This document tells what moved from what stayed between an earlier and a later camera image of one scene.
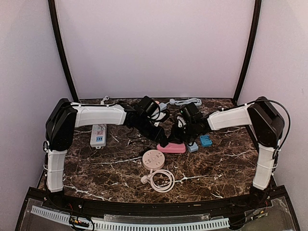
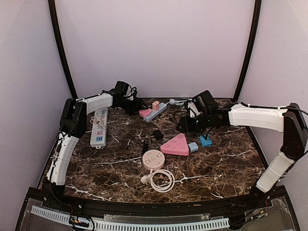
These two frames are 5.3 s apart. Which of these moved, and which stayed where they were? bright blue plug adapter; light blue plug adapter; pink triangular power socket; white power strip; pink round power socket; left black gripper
Moved: pink triangular power socket; left black gripper
Stayed: pink round power socket; bright blue plug adapter; white power strip; light blue plug adapter
